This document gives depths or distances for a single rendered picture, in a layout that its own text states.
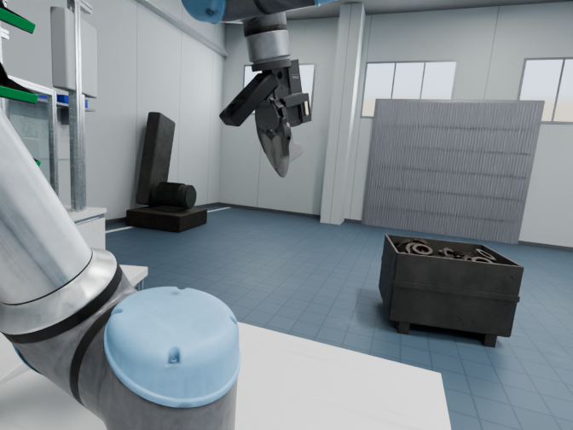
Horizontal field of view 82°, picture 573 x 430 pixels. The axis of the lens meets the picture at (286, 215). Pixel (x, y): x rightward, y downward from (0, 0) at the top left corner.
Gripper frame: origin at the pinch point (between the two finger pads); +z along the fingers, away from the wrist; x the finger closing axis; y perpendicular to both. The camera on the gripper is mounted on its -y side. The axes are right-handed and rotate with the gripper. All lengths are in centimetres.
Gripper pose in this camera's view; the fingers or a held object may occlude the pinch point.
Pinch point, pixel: (278, 171)
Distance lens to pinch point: 66.3
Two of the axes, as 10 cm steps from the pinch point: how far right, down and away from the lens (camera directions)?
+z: 1.5, 9.0, 4.1
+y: 7.7, -3.6, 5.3
